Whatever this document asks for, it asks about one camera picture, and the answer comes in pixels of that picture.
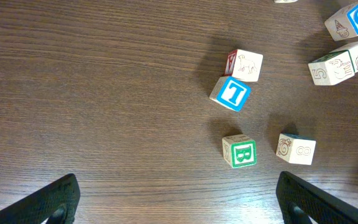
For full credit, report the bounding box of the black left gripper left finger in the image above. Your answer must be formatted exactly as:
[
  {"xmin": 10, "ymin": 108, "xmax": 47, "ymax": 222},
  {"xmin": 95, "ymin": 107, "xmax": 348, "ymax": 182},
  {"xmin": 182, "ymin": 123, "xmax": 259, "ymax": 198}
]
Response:
[{"xmin": 0, "ymin": 174, "xmax": 80, "ymax": 224}]

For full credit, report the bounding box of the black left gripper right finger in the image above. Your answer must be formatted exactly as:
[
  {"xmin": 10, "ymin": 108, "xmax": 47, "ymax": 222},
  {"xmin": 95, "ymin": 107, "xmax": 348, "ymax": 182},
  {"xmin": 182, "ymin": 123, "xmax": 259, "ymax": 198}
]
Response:
[{"xmin": 276, "ymin": 171, "xmax": 358, "ymax": 224}]

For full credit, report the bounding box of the wooden block number 8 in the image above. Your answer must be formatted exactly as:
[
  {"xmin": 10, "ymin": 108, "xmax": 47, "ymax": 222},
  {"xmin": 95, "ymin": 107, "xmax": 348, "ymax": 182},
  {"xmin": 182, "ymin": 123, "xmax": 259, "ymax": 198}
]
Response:
[{"xmin": 276, "ymin": 133, "xmax": 316, "ymax": 165}]

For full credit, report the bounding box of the wooden block number 5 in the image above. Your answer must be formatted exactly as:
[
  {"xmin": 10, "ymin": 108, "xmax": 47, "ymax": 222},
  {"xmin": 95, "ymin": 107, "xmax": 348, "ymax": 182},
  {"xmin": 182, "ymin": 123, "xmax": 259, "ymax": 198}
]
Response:
[{"xmin": 308, "ymin": 50, "xmax": 355, "ymax": 86}]

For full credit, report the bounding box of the wooden block green letter B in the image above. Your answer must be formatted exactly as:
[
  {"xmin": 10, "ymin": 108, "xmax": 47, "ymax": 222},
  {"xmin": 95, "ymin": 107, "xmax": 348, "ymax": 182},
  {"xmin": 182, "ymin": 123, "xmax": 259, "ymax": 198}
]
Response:
[{"xmin": 222, "ymin": 134, "xmax": 257, "ymax": 168}]

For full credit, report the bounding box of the wooden block blue letter T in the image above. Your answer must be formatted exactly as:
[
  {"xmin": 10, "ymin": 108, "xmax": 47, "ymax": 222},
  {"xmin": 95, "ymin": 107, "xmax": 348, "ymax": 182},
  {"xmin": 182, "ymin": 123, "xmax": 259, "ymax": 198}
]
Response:
[{"xmin": 209, "ymin": 77, "xmax": 251, "ymax": 112}]

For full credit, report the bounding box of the wooden block with dog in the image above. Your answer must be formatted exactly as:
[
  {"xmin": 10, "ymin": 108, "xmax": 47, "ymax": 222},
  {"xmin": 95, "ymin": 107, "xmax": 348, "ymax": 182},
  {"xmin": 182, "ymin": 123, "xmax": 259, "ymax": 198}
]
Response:
[{"xmin": 224, "ymin": 49, "xmax": 264, "ymax": 82}]

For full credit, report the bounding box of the wooden block blue letter D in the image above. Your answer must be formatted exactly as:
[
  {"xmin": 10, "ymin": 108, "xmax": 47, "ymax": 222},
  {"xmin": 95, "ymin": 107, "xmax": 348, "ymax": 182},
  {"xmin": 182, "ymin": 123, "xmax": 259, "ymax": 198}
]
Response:
[{"xmin": 324, "ymin": 1, "xmax": 358, "ymax": 41}]

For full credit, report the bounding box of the wooden block blue letter Z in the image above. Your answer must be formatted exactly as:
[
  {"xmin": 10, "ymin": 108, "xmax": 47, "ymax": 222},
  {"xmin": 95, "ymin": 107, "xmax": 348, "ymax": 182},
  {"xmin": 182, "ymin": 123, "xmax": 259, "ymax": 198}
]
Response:
[{"xmin": 273, "ymin": 0, "xmax": 298, "ymax": 4}]

